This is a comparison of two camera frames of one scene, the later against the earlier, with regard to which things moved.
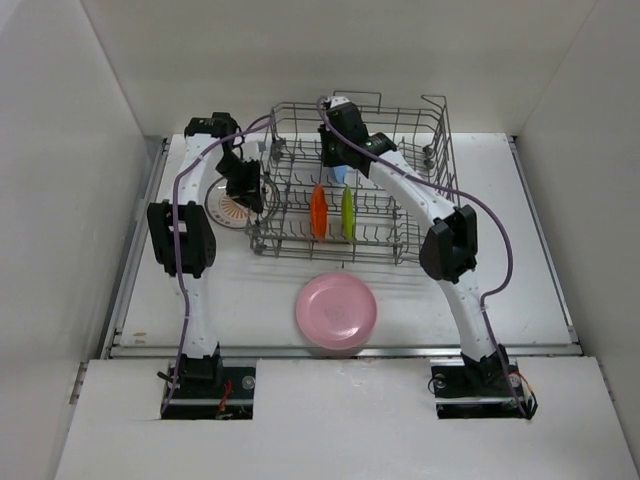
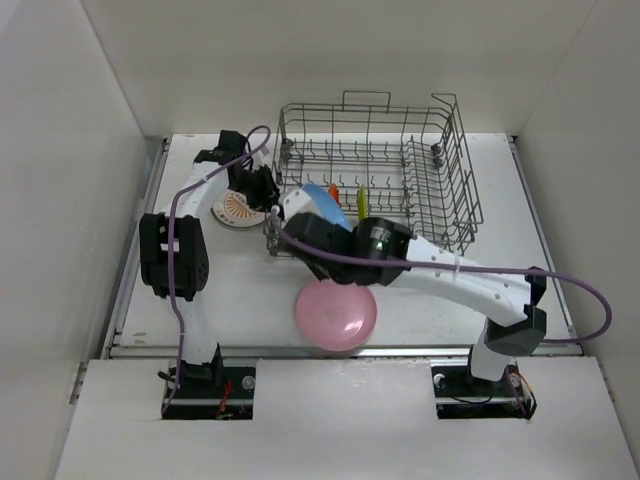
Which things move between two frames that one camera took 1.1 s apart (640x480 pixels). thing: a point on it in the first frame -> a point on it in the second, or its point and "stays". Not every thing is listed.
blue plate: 339,172 -> 326,206
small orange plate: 319,211 -> 334,191
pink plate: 336,310 stays
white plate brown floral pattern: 234,213 stays
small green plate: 348,212 -> 362,204
